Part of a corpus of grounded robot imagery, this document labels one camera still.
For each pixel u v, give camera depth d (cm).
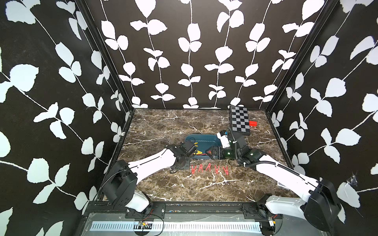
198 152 95
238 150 60
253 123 112
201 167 88
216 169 88
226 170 88
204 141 101
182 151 61
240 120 111
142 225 71
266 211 64
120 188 42
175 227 70
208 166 90
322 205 39
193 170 88
